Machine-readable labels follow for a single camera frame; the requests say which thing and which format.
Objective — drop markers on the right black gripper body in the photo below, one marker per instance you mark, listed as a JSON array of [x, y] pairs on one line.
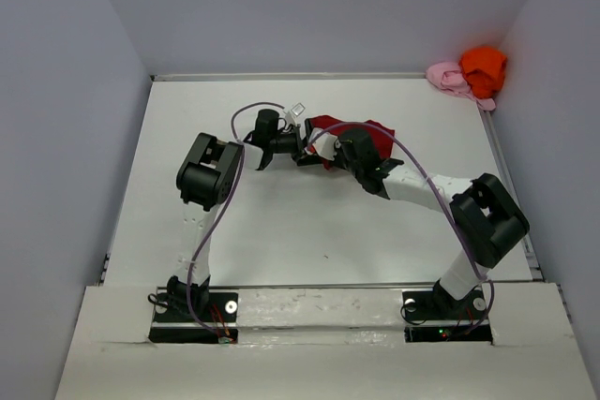
[[341, 161]]

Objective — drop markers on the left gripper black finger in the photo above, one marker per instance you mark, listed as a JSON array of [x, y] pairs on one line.
[[309, 130], [304, 160]]

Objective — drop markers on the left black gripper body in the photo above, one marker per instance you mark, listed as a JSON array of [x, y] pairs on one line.
[[287, 143]]

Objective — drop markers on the dark red t shirt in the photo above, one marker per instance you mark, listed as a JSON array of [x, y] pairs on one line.
[[379, 135]]

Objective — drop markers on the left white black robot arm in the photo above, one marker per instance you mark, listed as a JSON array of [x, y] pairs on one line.
[[207, 180]]

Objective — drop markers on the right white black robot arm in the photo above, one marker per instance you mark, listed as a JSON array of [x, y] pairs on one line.
[[480, 211]]

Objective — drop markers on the pink t shirt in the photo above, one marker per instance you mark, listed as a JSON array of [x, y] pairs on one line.
[[447, 77]]

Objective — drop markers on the orange t shirt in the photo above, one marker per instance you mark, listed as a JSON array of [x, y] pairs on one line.
[[484, 70]]

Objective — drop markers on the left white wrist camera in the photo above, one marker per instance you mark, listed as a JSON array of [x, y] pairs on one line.
[[294, 116]]

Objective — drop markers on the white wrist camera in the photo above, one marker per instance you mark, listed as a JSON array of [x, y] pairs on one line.
[[323, 145], [294, 116]]

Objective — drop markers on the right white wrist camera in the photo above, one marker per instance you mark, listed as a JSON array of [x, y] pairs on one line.
[[323, 145]]

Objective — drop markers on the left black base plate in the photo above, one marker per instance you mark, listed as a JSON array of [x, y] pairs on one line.
[[172, 323]]

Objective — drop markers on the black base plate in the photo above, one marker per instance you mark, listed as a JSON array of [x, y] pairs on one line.
[[425, 322], [172, 323]]

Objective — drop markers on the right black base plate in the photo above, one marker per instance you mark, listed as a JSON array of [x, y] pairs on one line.
[[425, 322]]

